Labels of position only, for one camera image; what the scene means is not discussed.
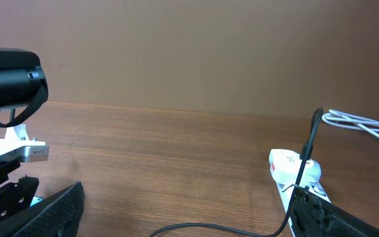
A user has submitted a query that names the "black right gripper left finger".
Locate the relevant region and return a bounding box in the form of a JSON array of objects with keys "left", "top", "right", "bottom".
[{"left": 0, "top": 182, "right": 85, "bottom": 237}]

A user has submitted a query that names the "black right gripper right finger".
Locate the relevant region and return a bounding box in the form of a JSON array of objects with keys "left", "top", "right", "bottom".
[{"left": 290, "top": 191, "right": 379, "bottom": 237}]

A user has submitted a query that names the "black charging cable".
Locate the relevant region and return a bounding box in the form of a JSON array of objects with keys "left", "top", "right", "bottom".
[{"left": 149, "top": 107, "right": 324, "bottom": 237}]

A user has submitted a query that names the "blue Galaxy smartphone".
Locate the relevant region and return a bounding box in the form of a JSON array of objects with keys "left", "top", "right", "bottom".
[{"left": 30, "top": 196, "right": 44, "bottom": 207}]

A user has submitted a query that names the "white charger adapter plug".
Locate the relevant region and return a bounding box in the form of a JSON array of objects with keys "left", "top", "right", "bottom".
[{"left": 268, "top": 149, "right": 321, "bottom": 185}]

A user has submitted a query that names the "white power strip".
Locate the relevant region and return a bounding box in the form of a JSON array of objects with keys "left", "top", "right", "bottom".
[{"left": 276, "top": 180, "right": 332, "bottom": 237}]

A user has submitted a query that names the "white power strip cord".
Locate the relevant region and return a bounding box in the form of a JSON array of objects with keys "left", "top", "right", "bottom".
[{"left": 321, "top": 109, "right": 379, "bottom": 151}]

